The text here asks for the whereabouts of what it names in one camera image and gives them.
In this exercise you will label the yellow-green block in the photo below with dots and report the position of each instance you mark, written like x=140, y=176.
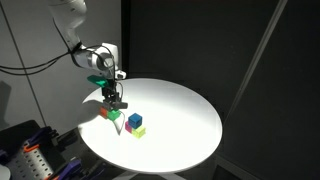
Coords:
x=139, y=132

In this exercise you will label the grey diagonal pole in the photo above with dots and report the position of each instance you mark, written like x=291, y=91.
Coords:
x=257, y=55

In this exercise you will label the green block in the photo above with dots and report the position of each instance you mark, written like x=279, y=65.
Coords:
x=113, y=115

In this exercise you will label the blue block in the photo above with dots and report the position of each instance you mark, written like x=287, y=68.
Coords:
x=135, y=120

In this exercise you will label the perforated metal board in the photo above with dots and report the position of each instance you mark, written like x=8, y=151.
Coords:
x=33, y=165

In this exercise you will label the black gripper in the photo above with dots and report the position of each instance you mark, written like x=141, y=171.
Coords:
x=110, y=95

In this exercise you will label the purple clamp upper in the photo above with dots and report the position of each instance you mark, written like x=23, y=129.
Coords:
x=42, y=138

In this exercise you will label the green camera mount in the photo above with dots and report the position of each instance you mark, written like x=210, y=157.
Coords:
x=97, y=80

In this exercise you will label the magenta block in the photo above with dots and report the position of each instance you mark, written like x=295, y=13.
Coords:
x=128, y=127

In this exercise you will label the grey block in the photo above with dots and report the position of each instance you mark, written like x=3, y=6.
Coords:
x=113, y=107

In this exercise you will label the orange block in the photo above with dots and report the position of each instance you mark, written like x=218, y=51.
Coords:
x=103, y=112

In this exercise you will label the purple clamp lower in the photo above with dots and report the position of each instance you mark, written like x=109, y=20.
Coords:
x=66, y=171

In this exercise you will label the purple clamp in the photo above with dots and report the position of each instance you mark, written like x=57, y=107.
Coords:
x=42, y=138
x=66, y=171

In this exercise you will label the white round table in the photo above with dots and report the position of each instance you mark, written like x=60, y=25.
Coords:
x=182, y=128

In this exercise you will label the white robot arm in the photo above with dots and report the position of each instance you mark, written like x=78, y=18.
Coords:
x=68, y=15

